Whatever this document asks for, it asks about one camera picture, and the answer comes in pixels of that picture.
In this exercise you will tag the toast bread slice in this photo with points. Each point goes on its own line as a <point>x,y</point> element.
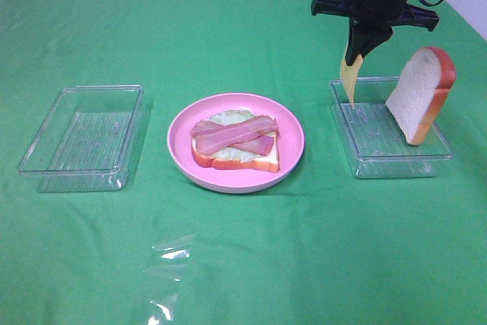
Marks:
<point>268,162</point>

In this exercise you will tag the clear left plastic container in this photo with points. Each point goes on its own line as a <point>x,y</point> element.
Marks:
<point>87,140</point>

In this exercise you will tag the yellow cheese slice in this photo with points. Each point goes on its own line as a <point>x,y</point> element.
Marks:
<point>349,77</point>

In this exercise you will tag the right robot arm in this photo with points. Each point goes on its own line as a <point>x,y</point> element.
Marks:
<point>371,22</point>

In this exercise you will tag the clear tape patch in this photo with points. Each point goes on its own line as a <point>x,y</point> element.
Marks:
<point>163,276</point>

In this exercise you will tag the clear plastic container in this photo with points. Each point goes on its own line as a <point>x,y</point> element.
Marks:
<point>373,143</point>
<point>87,140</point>

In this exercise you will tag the ham slice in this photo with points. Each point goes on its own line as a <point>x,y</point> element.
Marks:
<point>255,135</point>

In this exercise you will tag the green lettuce leaf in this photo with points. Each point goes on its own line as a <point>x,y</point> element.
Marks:
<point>229,153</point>

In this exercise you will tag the green tablecloth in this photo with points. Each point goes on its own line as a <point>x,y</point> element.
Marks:
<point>321,247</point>

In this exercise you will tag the wavy bacon strip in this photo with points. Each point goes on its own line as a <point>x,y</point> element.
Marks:
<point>215,138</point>

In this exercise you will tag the pink round plate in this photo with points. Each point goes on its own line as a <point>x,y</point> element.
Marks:
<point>291,142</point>

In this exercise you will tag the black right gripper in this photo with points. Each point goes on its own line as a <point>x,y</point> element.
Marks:
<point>384,14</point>

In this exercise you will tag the clear right plastic container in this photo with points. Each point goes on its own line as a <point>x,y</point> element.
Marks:
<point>373,143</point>

